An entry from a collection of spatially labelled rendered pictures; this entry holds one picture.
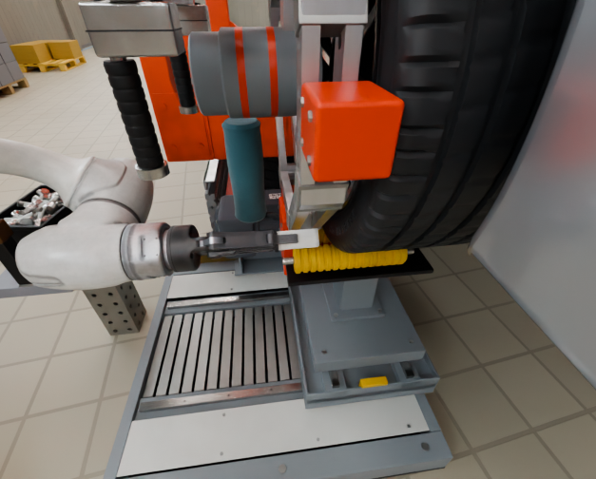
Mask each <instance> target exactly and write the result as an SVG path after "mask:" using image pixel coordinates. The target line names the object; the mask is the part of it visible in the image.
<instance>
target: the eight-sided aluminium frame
mask: <svg viewBox="0 0 596 479"><path fill-rule="evenodd" d="M268 15H269V21H270V27H279V22H280V0H268ZM294 22H295V36H296V37H297V116H290V118H291V128H292V139H293V148H294V159H295V162H294V163H287V160H286V149H285V138H284V127H283V117H275V121H276V132H277V143H278V154H279V185H280V189H282V195H283V200H284V205H285V211H286V223H287V227H288V229H289V231H291V230H304V229H318V230H319V229H322V225H323V224H324V223H325V222H326V221H327V220H328V219H329V218H331V217H332V216H333V215H334V214H335V212H336V211H337V210H338V209H342V206H343V203H344V202H345V197H346V194H347V190H348V187H349V181H339V182H315V181H314V179H313V177H312V174H311V172H310V169H309V166H308V165H307V162H306V159H305V157H304V154H303V151H302V149H301V146H300V144H299V138H300V137H301V106H300V102H299V100H300V97H301V87H302V85H303V84H304V83H312V82H318V75H319V50H320V37H336V41H335V57H334V72H333V82H349V81H358V73H359V65H360V56H361V48H362V39H363V30H364V28H365V27H366V25H367V24H368V0H294ZM291 185H294V186H295V189H294V195H293V190H292V186H291Z"/></svg>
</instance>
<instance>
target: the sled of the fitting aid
mask: <svg viewBox="0 0 596 479"><path fill-rule="evenodd" d="M288 290H289V297H290V303H291V310H292V317H293V323H294V330H295V337H296V343H297V350H298V363H299V370H300V377H301V384H302V390H303V397H304V404H305V409H312V408H319V407H327V406H334V405H340V404H348V403H355V402H362V401H369V400H376V399H383V398H390V397H397V396H404V395H411V394H418V393H431V392H433V390H434V388H435V386H436V384H437V383H438V381H439V379H440V376H439V375H438V373H437V371H436V369H435V367H434V365H433V363H432V361H431V359H430V357H429V355H428V353H427V351H426V352H425V353H424V356H423V358H422V359H418V360H411V361H403V362H395V363H388V364H380V365H373V366H365V367H357V368H350V369H342V370H334V371H326V372H318V373H315V371H314V366H313V360H312V356H311V350H310V344H309V339H308V334H307V329H306V323H305V318H304V313H303V308H302V302H301V297H300V291H299V286H288Z"/></svg>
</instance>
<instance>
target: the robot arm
mask: <svg viewBox="0 0 596 479"><path fill-rule="evenodd" d="M136 164H137V163H136V161H135V160H132V159H129V158H113V159H110V160H106V159H100V158H96V157H94V156H91V157H87V158H83V159H77V158H71V157H69V156H66V155H62V154H60V153H57V152H54V151H51V150H47V149H44V148H42V147H39V146H35V145H32V144H25V143H20V142H16V141H11V140H6V139H1V138H0V174H7V175H14V176H19V177H24V178H28V179H31V180H34V181H37V182H40V183H43V184H45V185H47V186H48V187H50V188H52V189H53V190H55V191H56V192H57V193H58V194H59V195H60V197H61V199H62V200H63V203H64V206H65V207H67V208H69V209H70V210H71V211H73V212H72V213H71V214H70V215H68V216H67V217H65V218H64V219H62V220H60V221H59V222H58V224H55V225H50V226H46V227H44V228H41V229H39V230H37V231H35V232H33V233H31V234H29V235H27V236H26V237H24V238H23V239H21V240H20V241H19V243H18V245H17V247H16V250H15V261H16V265H17V268H18V270H19V272H20V273H21V274H22V276H23V277H24V278H26V279H27V280H28V281H29V282H31V283H33V285H35V286H38V287H43V288H49V289H59V290H89V289H100V288H106V287H112V286H117V285H120V284H122V283H125V282H128V281H132V280H144V279H152V278H156V277H158V278H159V277H167V276H170V277H171V276H172V274H173V273H174V272H176V273H177V272H188V271H196V270H197V269H198V268H199V267H200V264H201V256H207V257H208V258H211V259H220V258H222V257H231V256H236V255H240V254H250V253H258V252H268V251H269V252H272V251H274V250H275V253H277V252H278V251H279V250H290V249H301V248H314V247H319V238H318V229H304V230H291V231H278V232H277V231H276V230H268V231H247V232H214V231H211V232H209V233H206V237H200V236H199V232H198V230H197V228H196V226H195V225H193V224H185V225H172V226H171V227H170V225H169V224H168V223H166V222H163V221H162V222H149V223H146V220H147V218H148V216H149V213H150V209H151V206H152V202H153V196H154V184H153V181H143V180H141V179H139V177H138V174H137V171H136V169H135V165H136Z"/></svg>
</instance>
